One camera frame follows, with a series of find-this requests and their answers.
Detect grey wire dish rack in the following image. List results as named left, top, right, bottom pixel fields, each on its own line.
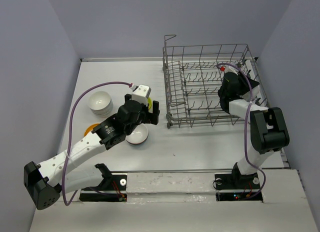
left=162, top=34, right=261, bottom=129

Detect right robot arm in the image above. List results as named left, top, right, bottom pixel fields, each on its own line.
left=215, top=71, right=290, bottom=190

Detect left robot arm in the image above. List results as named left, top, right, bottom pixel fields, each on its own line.
left=23, top=94, right=160, bottom=210

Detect white bowl red rim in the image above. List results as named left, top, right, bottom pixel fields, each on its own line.
left=125, top=124, right=149, bottom=146

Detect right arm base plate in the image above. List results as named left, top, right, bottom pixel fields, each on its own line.
left=212, top=173, right=263, bottom=202

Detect white bowl stack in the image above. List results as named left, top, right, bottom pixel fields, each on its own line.
left=88, top=91, right=114, bottom=117

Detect orange bowl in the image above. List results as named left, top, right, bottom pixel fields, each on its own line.
left=84, top=123, right=99, bottom=136

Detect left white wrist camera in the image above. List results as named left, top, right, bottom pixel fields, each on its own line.
left=129, top=83, right=151, bottom=106

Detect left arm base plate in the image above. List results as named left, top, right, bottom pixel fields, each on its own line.
left=79, top=173, right=128, bottom=203

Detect green bowl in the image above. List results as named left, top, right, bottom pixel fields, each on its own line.
left=147, top=97, right=153, bottom=111

